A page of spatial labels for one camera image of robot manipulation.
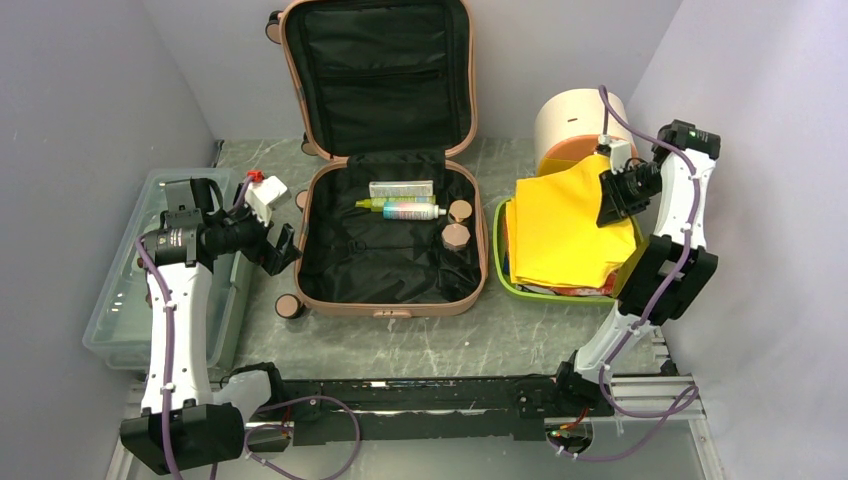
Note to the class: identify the yellow cloth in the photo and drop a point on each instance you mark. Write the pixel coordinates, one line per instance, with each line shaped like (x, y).
(553, 238)

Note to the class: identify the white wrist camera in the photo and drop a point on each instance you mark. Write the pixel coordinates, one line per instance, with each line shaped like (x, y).
(264, 194)
(618, 151)

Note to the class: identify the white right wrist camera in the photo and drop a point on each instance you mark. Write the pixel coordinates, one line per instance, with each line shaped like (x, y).
(618, 151)

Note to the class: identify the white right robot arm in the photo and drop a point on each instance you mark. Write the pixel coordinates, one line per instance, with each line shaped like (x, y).
(668, 268)

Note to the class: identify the aluminium frame rail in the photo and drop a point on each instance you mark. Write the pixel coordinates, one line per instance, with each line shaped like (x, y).
(632, 397)

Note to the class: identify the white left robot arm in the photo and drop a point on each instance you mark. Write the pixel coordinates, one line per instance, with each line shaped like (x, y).
(184, 424)

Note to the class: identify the pastel cosmetic tube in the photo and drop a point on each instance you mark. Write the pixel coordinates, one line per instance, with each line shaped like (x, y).
(412, 211)

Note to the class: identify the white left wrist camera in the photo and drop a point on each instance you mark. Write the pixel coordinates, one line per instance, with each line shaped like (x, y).
(264, 194)

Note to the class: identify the lime green plastic tray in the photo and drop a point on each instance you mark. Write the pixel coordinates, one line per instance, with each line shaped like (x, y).
(604, 301)

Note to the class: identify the white cosmetic box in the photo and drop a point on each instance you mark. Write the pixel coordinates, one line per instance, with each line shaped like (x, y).
(415, 188)

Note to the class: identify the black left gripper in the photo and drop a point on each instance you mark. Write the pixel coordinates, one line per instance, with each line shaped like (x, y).
(272, 258)

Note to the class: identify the clear plastic storage box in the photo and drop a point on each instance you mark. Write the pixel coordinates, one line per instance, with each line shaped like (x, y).
(119, 330)

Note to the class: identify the green yellow small tube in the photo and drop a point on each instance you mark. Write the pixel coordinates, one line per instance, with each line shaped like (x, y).
(376, 204)

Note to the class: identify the cream orange drawer cabinet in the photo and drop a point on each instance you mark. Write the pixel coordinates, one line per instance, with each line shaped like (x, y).
(566, 133)

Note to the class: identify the pink hard-shell suitcase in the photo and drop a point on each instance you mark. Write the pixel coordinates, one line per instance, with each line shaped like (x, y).
(387, 92)

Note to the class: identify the red white tie-dye cloth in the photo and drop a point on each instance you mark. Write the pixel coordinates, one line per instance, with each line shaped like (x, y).
(583, 291)

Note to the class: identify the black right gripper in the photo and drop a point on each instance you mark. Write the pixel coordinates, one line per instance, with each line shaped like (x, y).
(615, 205)

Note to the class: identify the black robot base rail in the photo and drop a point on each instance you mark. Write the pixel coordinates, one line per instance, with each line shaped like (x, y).
(522, 408)

